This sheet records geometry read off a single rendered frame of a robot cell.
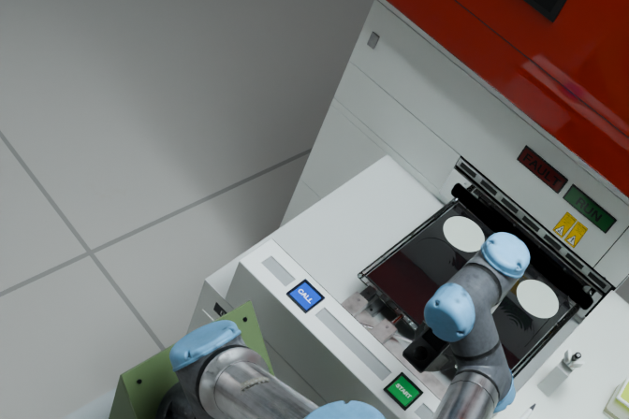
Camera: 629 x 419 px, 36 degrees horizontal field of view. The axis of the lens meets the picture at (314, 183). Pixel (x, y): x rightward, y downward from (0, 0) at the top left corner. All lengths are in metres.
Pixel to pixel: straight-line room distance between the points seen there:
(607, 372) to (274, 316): 0.69
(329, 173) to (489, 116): 0.58
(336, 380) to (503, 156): 0.65
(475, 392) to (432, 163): 0.96
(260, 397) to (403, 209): 1.04
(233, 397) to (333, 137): 1.22
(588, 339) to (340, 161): 0.82
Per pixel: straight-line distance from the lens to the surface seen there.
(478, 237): 2.22
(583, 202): 2.13
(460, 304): 1.44
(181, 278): 3.02
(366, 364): 1.86
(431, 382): 1.98
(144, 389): 1.69
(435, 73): 2.20
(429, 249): 2.15
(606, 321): 2.16
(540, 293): 2.20
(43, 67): 3.53
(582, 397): 2.02
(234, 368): 1.44
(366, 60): 2.32
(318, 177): 2.61
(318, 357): 1.88
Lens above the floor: 2.47
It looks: 47 degrees down
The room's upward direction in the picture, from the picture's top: 24 degrees clockwise
